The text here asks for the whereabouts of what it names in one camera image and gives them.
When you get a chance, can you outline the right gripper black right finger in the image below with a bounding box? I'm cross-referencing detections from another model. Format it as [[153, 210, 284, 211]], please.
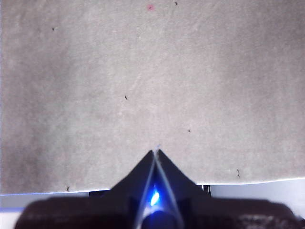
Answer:
[[157, 149, 301, 229]]

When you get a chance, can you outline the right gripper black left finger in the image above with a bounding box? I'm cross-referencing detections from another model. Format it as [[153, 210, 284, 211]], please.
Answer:
[[14, 149, 157, 229]]

